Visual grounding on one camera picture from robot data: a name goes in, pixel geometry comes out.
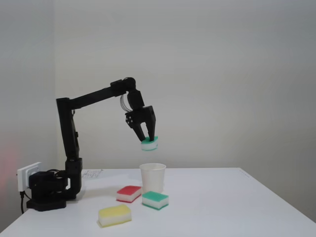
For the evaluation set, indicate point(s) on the green and white sponge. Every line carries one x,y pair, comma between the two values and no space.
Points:
155,199
148,146

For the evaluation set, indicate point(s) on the white paper cup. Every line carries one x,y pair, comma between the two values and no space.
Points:
153,179

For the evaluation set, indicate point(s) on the red and white sponge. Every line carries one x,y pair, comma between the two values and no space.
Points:
128,193

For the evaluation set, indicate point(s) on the yellow and white sponge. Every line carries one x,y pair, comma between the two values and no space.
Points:
114,214

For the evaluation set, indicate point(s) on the white power strip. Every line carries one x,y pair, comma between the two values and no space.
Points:
23,176

